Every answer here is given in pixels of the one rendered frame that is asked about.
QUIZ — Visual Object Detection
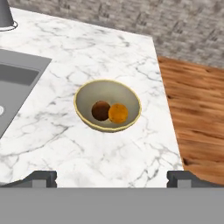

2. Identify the grey sink basin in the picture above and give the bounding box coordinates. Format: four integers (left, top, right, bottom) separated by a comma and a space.
0, 48, 53, 138

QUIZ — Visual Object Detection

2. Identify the grey tap base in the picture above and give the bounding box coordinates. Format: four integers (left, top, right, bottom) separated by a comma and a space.
0, 0, 19, 32

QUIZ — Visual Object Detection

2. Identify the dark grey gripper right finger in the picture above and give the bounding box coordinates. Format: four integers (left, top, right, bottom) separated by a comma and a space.
166, 170, 221, 189

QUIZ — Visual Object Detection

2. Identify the dark brown round fruit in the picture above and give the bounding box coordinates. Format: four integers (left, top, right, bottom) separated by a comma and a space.
91, 100, 111, 122

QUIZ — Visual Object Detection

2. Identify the orange fruit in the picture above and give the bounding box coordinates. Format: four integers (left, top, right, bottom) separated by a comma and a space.
108, 102, 130, 124

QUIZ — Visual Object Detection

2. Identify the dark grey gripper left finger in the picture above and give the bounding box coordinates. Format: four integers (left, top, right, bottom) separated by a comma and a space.
2, 170, 58, 189

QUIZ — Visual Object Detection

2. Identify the cream bowl with yellow rim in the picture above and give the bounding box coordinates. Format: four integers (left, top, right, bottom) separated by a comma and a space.
73, 79, 143, 134

